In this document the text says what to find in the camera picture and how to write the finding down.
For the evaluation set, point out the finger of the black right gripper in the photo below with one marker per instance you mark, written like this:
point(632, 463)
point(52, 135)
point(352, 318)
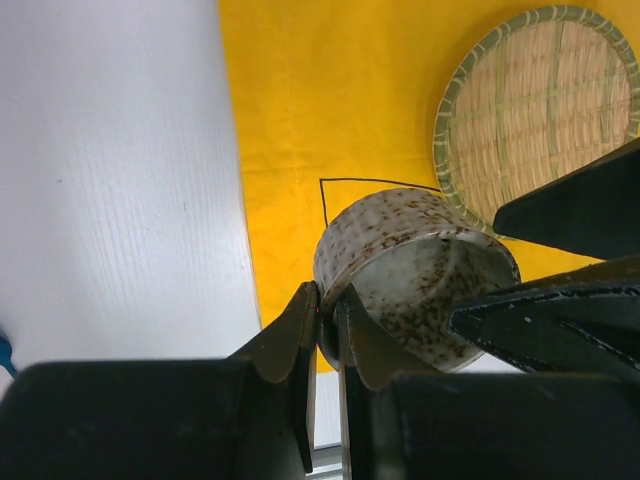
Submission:
point(585, 321)
point(593, 211)

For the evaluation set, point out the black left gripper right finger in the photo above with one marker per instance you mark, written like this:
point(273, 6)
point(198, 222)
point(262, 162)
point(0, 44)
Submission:
point(402, 419)

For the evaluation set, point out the yellow Pikachu cloth placemat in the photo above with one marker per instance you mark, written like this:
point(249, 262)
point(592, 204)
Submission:
point(335, 100)

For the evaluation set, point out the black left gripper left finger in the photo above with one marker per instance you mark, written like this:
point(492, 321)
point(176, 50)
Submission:
point(247, 416)

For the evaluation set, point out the small grey ceramic cup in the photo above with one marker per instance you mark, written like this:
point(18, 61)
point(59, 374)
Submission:
point(410, 256)

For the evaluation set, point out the round woven bamboo plate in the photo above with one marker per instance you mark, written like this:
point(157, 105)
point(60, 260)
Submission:
point(540, 96)

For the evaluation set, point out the blue metal spoon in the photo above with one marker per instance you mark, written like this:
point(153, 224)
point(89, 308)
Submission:
point(6, 352)

